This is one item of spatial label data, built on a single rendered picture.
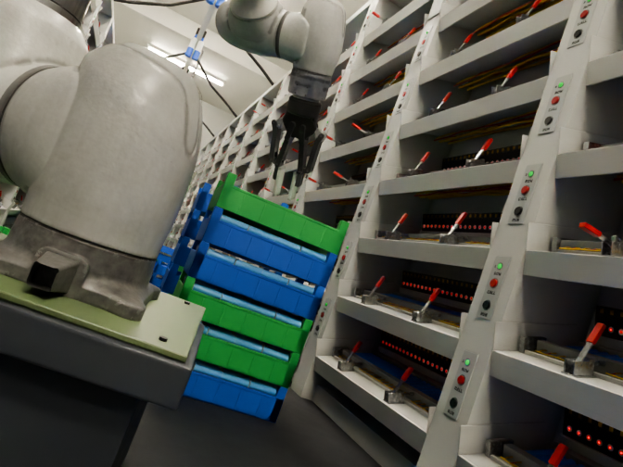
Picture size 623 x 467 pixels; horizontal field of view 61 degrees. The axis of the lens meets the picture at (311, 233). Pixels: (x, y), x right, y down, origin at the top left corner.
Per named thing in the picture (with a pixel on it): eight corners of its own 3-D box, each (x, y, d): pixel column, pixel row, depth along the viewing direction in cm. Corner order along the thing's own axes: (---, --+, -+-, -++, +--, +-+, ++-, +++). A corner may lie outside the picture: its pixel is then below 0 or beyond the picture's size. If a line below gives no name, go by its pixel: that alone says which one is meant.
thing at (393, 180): (517, 182, 105) (524, 113, 105) (378, 195, 162) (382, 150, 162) (594, 194, 112) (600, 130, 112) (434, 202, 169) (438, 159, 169)
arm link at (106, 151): (107, 253, 50) (192, 44, 51) (-35, 192, 55) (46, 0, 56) (183, 265, 66) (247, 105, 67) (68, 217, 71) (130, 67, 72)
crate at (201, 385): (144, 384, 109) (158, 347, 110) (146, 360, 128) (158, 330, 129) (275, 423, 117) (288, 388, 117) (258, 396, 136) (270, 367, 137)
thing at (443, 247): (488, 270, 103) (494, 200, 103) (357, 252, 160) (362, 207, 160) (567, 277, 110) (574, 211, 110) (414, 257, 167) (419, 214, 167)
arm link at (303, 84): (324, 76, 111) (317, 104, 113) (336, 78, 120) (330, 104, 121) (286, 66, 114) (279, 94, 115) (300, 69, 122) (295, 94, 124)
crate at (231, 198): (215, 205, 113) (229, 171, 114) (207, 209, 132) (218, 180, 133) (337, 255, 121) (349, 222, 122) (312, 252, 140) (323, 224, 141)
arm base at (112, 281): (-73, 260, 46) (-47, 201, 46) (21, 248, 67) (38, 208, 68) (132, 331, 49) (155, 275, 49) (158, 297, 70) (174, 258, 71)
